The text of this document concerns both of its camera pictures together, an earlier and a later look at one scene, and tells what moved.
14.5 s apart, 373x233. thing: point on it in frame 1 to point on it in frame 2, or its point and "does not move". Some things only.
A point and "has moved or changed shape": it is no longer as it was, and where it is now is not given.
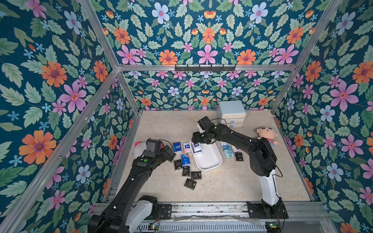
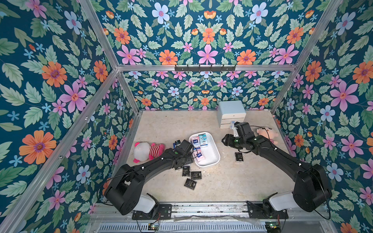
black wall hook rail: (205, 68) does not move
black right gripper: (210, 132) to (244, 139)
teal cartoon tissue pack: (228, 153) has moved or changed shape
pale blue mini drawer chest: (231, 113) does not move
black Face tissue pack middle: (186, 171) does not move
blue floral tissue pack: (185, 159) has moved or changed shape
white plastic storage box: (211, 157) has moved or changed shape
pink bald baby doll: (269, 133) does not move
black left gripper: (165, 155) to (190, 158)
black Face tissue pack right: (195, 175) does not move
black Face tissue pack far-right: (239, 157) does not move
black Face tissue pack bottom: (190, 183) does not move
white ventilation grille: (205, 227) does not move
